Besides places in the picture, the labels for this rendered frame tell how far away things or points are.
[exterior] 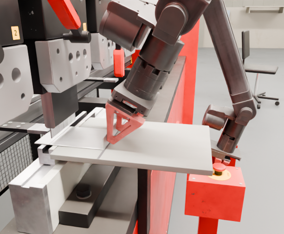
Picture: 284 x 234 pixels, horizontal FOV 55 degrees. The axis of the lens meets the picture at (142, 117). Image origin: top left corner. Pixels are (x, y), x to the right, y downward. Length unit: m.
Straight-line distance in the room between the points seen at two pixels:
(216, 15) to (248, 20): 11.81
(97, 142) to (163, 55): 0.19
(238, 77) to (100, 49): 0.39
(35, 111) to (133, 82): 0.51
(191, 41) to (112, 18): 2.20
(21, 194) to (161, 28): 0.33
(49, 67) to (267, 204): 1.91
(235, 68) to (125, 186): 0.43
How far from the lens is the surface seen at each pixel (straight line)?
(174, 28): 0.37
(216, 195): 0.82
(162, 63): 0.42
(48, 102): 0.49
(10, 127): 0.60
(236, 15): 12.44
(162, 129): 0.55
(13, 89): 0.34
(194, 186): 0.80
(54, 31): 0.43
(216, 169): 0.82
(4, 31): 0.34
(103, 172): 0.59
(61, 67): 0.43
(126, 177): 0.62
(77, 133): 0.54
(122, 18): 0.43
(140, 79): 0.43
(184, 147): 0.48
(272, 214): 2.07
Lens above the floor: 1.21
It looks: 20 degrees down
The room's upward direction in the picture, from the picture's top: straight up
